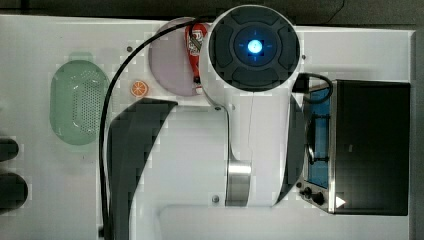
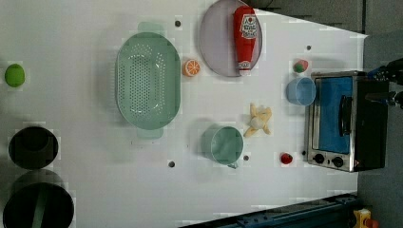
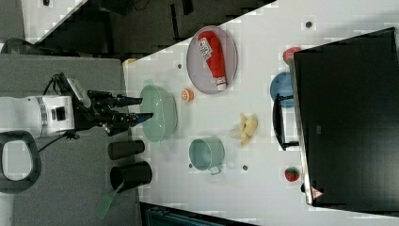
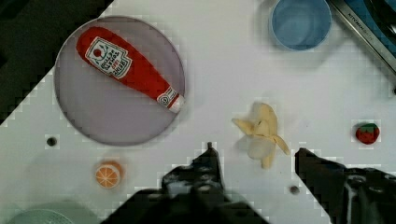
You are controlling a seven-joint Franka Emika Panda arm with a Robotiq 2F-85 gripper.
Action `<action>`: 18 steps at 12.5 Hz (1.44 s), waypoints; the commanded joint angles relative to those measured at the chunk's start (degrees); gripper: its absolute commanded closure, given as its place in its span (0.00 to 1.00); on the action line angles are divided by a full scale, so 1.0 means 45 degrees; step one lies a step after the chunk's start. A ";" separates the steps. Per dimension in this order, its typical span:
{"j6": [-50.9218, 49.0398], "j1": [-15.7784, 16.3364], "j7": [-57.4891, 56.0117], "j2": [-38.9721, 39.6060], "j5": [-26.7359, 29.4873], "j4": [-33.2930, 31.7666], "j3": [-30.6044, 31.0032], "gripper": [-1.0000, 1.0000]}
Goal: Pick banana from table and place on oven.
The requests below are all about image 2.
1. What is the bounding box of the large black round container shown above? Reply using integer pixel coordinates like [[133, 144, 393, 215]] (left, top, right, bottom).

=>
[[2, 169, 75, 228]]

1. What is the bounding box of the black silver toaster oven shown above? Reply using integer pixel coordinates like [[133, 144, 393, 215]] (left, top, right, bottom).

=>
[[306, 70, 389, 172]]

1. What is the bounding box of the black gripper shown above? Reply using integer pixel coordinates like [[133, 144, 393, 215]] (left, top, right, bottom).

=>
[[365, 58, 403, 107]]

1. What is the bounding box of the green plastic colander basket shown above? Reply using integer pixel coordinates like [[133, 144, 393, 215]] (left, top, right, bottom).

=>
[[115, 22, 181, 140]]

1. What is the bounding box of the yellow red emergency button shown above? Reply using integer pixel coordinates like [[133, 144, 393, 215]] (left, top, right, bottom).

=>
[[354, 208, 379, 228]]

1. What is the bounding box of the small black round container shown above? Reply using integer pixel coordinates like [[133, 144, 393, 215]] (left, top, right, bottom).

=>
[[9, 126, 59, 170]]

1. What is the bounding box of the orange slice toy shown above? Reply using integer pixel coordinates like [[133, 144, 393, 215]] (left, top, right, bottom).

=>
[[182, 59, 201, 77]]

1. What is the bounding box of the green plastic measuring cup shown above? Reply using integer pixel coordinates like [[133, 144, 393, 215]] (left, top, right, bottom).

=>
[[201, 124, 243, 169]]

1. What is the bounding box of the yellow plush peeled banana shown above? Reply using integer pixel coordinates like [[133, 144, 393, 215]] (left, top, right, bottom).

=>
[[243, 103, 272, 138]]

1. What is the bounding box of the red plush ketchup bottle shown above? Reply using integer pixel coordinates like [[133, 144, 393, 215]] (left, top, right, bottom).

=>
[[233, 6, 258, 76]]

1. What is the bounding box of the grey round plate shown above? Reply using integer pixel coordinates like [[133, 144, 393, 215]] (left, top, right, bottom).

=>
[[199, 0, 262, 77]]

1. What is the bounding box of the light blue plastic cup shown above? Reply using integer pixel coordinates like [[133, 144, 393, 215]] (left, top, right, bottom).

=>
[[286, 77, 317, 106]]

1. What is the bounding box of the strawberry toy near cup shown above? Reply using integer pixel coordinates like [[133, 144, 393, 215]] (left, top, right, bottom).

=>
[[293, 59, 309, 73]]

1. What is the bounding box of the blue metal frame rail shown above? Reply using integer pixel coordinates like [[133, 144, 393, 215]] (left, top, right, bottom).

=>
[[182, 194, 362, 228]]

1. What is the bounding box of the green lime toy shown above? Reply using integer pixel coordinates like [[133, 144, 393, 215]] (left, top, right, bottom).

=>
[[5, 64, 26, 87]]

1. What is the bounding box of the small red strawberry toy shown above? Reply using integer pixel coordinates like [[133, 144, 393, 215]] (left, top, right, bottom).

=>
[[280, 153, 293, 164]]

